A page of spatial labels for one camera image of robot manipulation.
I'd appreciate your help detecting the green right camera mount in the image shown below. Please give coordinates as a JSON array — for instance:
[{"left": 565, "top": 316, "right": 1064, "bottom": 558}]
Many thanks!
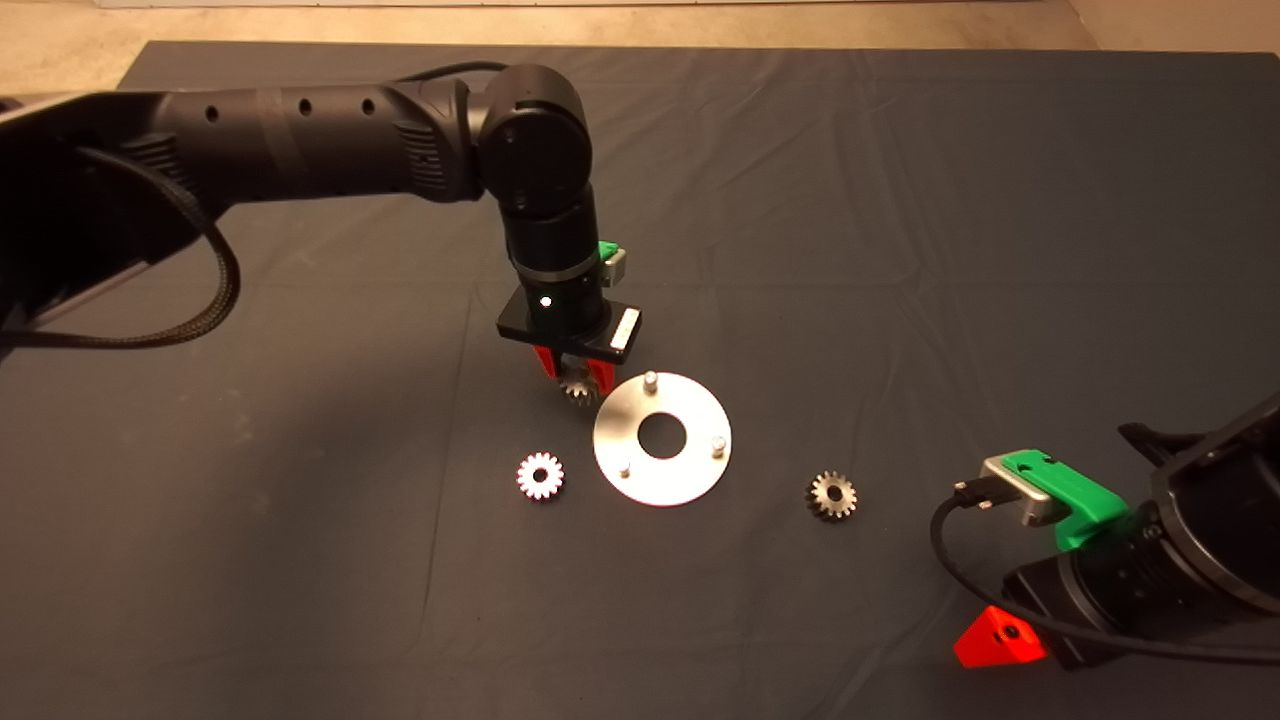
[{"left": 1003, "top": 450, "right": 1131, "bottom": 551}]

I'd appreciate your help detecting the dark grey table cloth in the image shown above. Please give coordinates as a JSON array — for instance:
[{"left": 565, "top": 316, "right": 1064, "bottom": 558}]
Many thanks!
[{"left": 0, "top": 40, "right": 1280, "bottom": 720}]

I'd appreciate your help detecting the black right camera cable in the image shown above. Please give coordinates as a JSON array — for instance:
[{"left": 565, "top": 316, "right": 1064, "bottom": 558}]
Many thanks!
[{"left": 930, "top": 478, "right": 1280, "bottom": 666}]

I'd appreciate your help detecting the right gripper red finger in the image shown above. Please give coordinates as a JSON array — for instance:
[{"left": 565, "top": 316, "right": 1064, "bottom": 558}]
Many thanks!
[{"left": 953, "top": 605, "right": 1048, "bottom": 669}]

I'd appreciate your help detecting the round metal carrier plate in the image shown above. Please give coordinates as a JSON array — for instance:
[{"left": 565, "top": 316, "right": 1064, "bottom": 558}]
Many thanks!
[{"left": 593, "top": 371, "right": 733, "bottom": 508}]

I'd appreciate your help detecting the black braided cable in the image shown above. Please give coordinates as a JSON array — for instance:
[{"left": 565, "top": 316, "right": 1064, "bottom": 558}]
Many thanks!
[{"left": 0, "top": 145, "right": 241, "bottom": 349}]

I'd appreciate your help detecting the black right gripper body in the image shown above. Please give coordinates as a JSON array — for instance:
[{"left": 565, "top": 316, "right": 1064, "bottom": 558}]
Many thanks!
[{"left": 1003, "top": 520, "right": 1166, "bottom": 671}]

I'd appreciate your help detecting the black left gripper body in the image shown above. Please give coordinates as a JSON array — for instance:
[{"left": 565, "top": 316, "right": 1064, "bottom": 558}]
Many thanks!
[{"left": 497, "top": 270, "right": 641, "bottom": 363}]

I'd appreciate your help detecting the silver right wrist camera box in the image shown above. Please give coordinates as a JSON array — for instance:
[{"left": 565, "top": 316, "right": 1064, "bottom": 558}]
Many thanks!
[{"left": 980, "top": 455, "right": 1066, "bottom": 528}]

